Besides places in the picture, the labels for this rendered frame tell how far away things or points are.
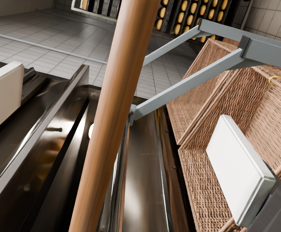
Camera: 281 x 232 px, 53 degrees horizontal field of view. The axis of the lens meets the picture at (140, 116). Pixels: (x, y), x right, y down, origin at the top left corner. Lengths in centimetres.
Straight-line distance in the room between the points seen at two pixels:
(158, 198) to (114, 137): 75
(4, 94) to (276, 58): 58
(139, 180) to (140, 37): 89
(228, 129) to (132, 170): 98
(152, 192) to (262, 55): 60
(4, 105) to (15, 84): 2
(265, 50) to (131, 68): 46
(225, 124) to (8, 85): 13
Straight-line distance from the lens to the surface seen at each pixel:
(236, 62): 65
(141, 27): 23
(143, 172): 112
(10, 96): 18
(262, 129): 122
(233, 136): 17
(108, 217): 36
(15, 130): 126
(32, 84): 172
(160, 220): 92
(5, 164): 81
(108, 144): 26
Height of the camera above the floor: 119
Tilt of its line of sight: 6 degrees down
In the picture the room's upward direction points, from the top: 76 degrees counter-clockwise
